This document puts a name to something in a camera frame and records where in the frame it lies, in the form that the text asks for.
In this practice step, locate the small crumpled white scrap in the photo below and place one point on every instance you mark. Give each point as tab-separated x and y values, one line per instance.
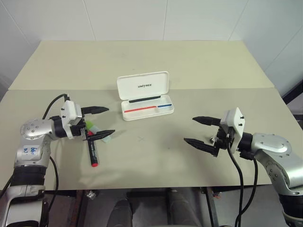
91	194

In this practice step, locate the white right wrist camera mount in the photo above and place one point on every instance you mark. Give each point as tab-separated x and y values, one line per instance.
236	123

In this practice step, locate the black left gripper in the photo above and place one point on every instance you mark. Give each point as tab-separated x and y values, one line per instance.
78	130

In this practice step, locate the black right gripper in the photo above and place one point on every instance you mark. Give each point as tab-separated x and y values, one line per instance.
223	139

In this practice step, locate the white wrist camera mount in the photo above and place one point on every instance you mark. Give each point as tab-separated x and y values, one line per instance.
68	113
236	123

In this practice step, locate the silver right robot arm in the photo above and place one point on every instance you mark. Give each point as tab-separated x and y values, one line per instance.
272	144

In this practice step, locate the black marker with red cap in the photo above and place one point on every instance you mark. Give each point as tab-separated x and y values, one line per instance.
93	151

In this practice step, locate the dark rounded shape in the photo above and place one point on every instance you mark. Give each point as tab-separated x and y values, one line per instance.
123	212

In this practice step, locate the black table frame bar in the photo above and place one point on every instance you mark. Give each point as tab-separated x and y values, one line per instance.
213	208

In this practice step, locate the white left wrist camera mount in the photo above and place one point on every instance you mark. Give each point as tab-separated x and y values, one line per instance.
68	113

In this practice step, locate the white open pencil case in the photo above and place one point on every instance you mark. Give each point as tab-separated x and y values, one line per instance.
142	113

